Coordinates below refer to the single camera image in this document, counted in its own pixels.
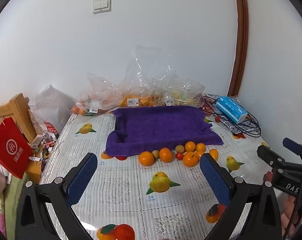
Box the person's right hand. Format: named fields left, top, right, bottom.
left=263, top=171, right=302, bottom=234

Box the large orange mandarin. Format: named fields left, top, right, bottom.
left=138, top=151, right=155, bottom=167
left=182, top=151, right=199, bottom=167
left=158, top=147, right=174, bottom=163

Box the black looped cable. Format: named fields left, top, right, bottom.
left=202, top=93, right=262, bottom=138

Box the heap of bagged mandarins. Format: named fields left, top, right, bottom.
left=71, top=94, right=121, bottom=117

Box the brown wooden door frame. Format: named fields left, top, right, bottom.
left=227, top=0, right=250, bottom=98

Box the heap of bagged small oranges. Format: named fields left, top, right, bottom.
left=120, top=92, right=156, bottom=108

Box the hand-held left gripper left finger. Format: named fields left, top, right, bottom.
left=16, top=152, right=98, bottom=240

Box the purple towel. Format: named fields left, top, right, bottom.
left=105, top=105, right=224, bottom=157

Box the white plastic bag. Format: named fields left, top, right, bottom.
left=28, top=84, right=75, bottom=140

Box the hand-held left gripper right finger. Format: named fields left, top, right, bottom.
left=200, top=153, right=283, bottom=240

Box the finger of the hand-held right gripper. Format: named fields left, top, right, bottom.
left=282, top=137, right=302, bottom=154
left=257, top=145, right=287, bottom=167

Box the red paper bag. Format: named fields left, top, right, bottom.
left=0, top=112, right=33, bottom=180

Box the clear plastic bag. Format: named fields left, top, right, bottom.
left=120, top=45, right=171, bottom=108
left=151, top=76, right=206, bottom=107
left=72, top=72, right=125, bottom=117

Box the pile of small clutter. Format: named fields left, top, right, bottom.
left=29, top=130, right=60, bottom=167

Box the wooden furniture frame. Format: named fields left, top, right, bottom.
left=0, top=93, right=44, bottom=184

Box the grey patterned cloth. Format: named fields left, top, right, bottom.
left=220, top=114, right=260, bottom=135

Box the pile of red cherry tomatoes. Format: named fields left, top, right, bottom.
left=201, top=100, right=218, bottom=117

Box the green printed blanket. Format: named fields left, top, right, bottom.
left=0, top=174, right=29, bottom=240

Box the white light switch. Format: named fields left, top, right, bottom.
left=92, top=0, right=112, bottom=14

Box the blue tissue pack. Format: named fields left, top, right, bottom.
left=214, top=96, right=248, bottom=124

